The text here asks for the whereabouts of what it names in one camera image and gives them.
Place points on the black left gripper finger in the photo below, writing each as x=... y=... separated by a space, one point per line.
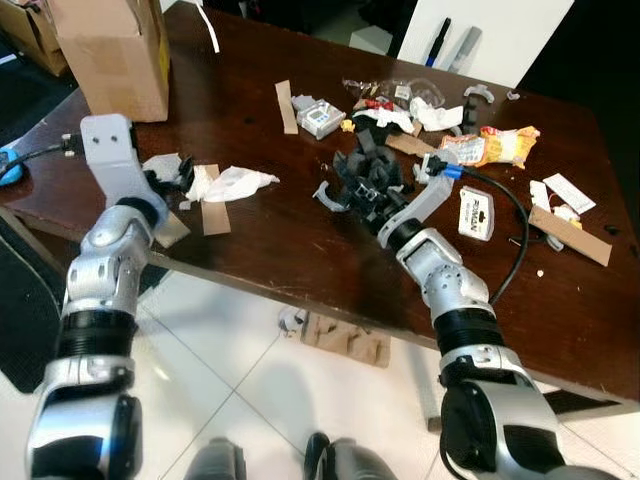
x=187 y=168

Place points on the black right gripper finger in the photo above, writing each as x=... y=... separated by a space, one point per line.
x=375 y=148
x=348 y=168

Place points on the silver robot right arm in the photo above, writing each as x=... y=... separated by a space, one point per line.
x=450 y=280

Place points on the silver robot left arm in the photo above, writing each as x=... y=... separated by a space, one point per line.
x=95 y=270

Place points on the red and white wrapper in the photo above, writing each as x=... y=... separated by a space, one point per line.
x=390 y=118

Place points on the brown cardboard scrap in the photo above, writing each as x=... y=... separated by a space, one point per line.
x=412 y=145

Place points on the grey curved plastic piece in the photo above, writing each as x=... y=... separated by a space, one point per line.
x=325 y=200

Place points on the small cardboard piece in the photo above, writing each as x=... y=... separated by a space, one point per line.
x=172 y=230

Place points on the crumpled white tissue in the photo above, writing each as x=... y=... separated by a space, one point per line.
x=235 y=183

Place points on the small grey white box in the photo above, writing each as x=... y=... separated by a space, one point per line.
x=322 y=120

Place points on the short cardboard strip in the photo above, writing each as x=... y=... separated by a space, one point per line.
x=215 y=220

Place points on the crumpled white paper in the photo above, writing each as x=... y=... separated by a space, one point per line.
x=437 y=117

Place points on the clear plastic wrap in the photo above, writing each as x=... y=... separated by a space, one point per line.
x=420 y=90

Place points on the narrow cardboard strip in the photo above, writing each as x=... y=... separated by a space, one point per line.
x=287 y=108

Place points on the dark brown wooden table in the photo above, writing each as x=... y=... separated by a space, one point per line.
x=300 y=260

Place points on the white power adapter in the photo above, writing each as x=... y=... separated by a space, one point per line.
x=476 y=212

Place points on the small white background box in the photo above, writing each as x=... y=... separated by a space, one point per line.
x=370 y=40

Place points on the grey plastic clip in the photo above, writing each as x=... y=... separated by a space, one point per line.
x=470 y=93

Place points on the black marker pen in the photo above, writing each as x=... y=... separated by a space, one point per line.
x=440 y=42

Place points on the orange snack bag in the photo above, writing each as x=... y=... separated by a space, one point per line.
x=500 y=148

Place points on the large cardboard box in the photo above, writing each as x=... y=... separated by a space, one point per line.
x=115 y=60

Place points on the grey marker pen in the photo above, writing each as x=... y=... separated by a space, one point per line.
x=465 y=50

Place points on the tiny white plastic bit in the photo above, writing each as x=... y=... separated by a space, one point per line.
x=513 y=96

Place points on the notched cardboard piece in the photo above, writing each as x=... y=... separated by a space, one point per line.
x=345 y=340

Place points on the blue round object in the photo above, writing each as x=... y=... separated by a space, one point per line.
x=12 y=168

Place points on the small white black scrap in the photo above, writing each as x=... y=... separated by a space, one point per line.
x=292 y=322

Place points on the small white card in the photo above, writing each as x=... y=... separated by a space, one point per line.
x=540 y=196

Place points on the white board panel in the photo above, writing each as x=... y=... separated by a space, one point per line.
x=510 y=35

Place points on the yellow white wrapper bit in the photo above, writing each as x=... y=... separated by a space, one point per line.
x=566 y=213

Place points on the large white card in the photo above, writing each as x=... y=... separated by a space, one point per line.
x=570 y=193

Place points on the open cardboard box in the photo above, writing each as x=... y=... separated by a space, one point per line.
x=30 y=30

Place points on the long cardboard strip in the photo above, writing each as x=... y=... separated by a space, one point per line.
x=575 y=238

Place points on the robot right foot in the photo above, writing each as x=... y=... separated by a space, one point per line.
x=350 y=462

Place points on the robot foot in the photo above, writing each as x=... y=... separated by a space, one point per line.
x=215 y=462
x=350 y=462

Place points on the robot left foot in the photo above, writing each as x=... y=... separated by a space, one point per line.
x=215 y=462

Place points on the black floor grille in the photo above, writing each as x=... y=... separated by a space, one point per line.
x=580 y=402

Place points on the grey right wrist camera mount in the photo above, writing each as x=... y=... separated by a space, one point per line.
x=425 y=200

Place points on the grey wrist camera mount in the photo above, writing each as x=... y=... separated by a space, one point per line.
x=425 y=200
x=110 y=150

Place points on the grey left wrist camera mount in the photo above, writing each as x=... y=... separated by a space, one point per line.
x=110 y=150

